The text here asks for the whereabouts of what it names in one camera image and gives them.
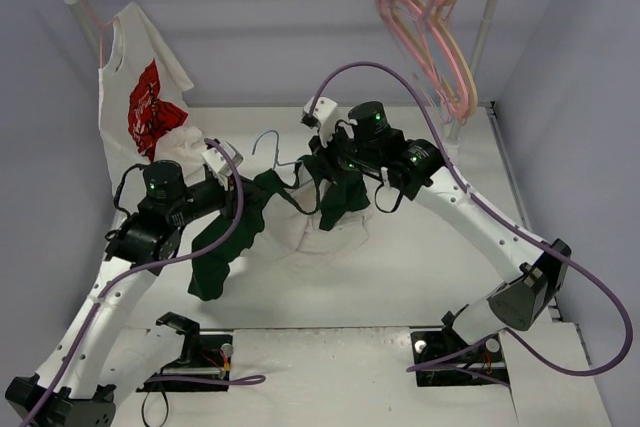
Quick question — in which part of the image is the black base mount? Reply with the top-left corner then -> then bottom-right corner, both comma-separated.
136,312 -> 233,393
410,312 -> 510,388

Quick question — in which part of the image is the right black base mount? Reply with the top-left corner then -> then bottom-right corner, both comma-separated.
410,312 -> 510,388

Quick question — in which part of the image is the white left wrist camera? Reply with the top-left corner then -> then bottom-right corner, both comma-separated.
201,138 -> 244,189

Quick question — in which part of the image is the white and green t-shirt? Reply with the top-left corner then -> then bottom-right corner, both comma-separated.
188,155 -> 371,301

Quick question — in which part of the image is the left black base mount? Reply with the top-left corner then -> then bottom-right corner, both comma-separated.
136,312 -> 233,393

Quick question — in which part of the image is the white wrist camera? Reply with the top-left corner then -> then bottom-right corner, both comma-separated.
301,97 -> 340,148
201,138 -> 244,189

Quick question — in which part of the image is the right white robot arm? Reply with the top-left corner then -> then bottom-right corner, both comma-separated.
301,97 -> 571,359

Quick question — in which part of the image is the pink wire hanger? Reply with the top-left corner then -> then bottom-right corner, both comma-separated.
79,0 -> 118,69

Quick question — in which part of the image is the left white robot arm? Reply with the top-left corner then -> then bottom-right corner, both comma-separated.
5,154 -> 248,426

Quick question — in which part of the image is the light blue wire hanger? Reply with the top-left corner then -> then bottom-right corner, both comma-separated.
250,130 -> 306,171

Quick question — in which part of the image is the white t-shirt red print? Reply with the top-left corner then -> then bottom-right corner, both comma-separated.
99,3 -> 204,187

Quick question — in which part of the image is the pink plastic hanger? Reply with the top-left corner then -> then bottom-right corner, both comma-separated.
375,0 -> 464,124
435,0 -> 478,124

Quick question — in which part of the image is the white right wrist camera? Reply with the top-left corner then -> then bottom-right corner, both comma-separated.
301,97 -> 340,148

